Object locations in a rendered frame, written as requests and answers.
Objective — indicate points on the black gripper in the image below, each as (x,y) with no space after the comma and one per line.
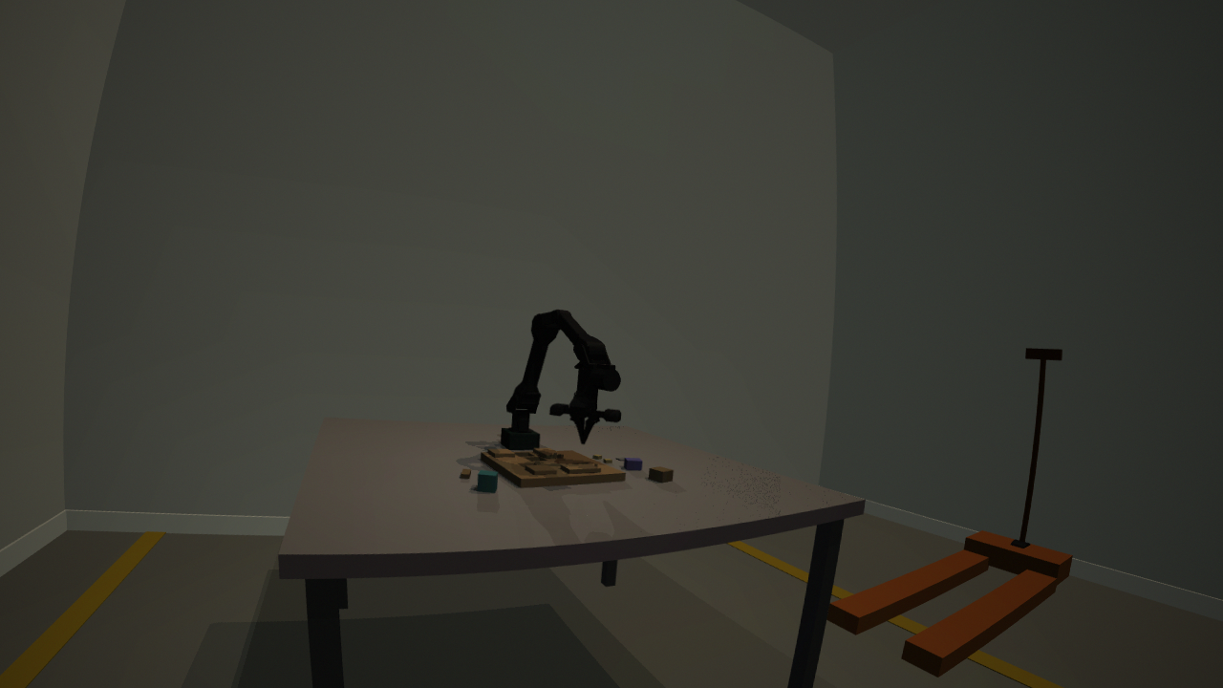
(558,409)

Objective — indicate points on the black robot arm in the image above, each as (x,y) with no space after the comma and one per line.
(595,369)

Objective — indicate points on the teal cube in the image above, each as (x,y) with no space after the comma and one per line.
(487,481)

